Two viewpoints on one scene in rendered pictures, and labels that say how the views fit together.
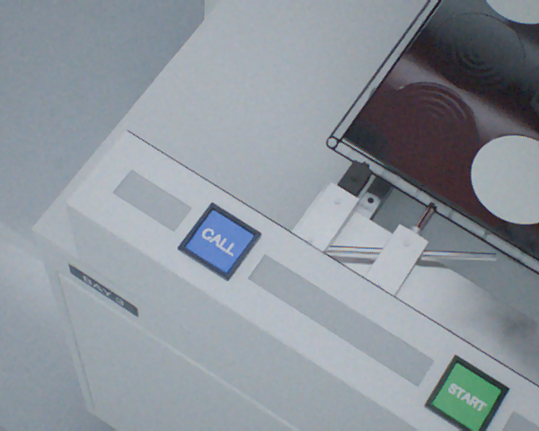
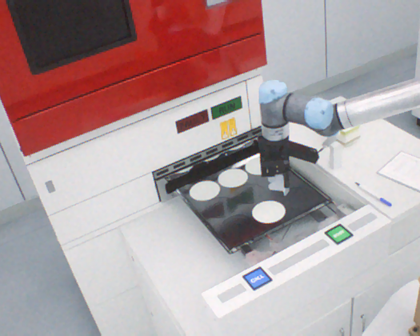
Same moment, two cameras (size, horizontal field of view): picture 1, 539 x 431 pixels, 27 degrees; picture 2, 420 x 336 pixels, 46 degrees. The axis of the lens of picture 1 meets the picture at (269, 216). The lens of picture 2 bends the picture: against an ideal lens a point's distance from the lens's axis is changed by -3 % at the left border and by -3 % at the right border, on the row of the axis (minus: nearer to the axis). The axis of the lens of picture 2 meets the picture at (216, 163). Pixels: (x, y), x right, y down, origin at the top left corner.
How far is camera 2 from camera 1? 72 cm
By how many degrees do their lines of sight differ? 41
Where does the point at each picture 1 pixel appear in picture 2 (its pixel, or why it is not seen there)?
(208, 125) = (195, 295)
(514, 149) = (258, 210)
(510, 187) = (270, 214)
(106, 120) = not seen: outside the picture
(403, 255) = (280, 244)
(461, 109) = (237, 217)
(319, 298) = (290, 260)
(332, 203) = (253, 256)
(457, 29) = (209, 210)
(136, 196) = (226, 298)
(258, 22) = (165, 269)
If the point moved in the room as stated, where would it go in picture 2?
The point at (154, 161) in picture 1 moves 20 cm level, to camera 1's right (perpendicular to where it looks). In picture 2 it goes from (217, 288) to (261, 238)
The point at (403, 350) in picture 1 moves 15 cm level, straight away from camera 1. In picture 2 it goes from (317, 245) to (282, 215)
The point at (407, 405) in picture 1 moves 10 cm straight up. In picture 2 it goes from (335, 249) to (335, 220)
